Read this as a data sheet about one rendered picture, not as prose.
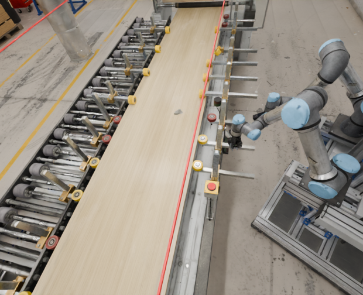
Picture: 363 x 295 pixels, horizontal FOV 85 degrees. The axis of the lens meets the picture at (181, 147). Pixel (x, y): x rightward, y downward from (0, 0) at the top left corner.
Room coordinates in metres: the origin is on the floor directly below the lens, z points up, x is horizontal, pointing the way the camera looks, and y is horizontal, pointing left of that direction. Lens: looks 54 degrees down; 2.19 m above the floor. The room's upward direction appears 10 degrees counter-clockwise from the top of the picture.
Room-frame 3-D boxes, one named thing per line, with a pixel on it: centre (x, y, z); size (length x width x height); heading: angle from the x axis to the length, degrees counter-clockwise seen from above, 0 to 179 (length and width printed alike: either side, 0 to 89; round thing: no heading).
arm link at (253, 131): (0.75, -0.46, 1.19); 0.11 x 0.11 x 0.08; 31
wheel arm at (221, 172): (0.67, -0.28, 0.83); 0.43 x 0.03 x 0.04; 70
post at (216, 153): (0.66, -0.21, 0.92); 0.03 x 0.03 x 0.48; 70
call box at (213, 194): (0.42, -0.12, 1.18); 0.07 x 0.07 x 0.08; 70
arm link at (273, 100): (1.04, -0.73, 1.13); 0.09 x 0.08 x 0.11; 69
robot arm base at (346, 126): (0.73, -1.18, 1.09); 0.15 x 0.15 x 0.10
